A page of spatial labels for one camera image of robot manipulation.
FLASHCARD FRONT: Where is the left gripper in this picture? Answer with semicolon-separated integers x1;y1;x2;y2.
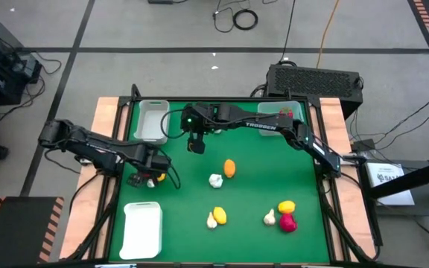
126;147;173;189

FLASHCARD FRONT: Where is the orange oval fruit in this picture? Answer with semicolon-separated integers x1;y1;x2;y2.
223;159;237;179

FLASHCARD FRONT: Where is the red tomato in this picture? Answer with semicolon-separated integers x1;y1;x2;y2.
279;212;299;234

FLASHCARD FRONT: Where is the light grey plastic bin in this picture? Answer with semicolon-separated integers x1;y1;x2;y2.
133;99;171;145

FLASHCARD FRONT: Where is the white plastic bin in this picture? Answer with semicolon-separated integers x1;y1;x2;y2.
118;201;163;261

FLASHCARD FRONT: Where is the green table mat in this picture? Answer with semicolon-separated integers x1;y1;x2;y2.
108;99;331;264

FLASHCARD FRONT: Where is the clear plastic bin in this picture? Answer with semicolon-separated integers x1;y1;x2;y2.
257;100;305;137

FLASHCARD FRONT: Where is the black computer case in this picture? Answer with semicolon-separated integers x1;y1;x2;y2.
265;63;364;119

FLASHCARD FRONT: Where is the white printed paper sheet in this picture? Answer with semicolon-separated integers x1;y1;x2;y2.
366;162;416;206

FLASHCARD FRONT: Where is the black metal beam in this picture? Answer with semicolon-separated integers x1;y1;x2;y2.
366;156;429;200

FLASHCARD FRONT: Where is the grey side table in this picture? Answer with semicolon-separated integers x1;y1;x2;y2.
359;159;429;219

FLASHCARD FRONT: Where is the coiled black cable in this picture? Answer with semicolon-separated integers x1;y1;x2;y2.
232;8;259;31

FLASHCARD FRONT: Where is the tangled black cable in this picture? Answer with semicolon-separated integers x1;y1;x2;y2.
212;0;235;34

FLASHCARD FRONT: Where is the long black floor cable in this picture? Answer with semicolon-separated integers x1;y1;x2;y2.
278;0;297;64

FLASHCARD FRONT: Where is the yellow floor cable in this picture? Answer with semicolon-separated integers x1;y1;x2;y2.
315;0;340;70

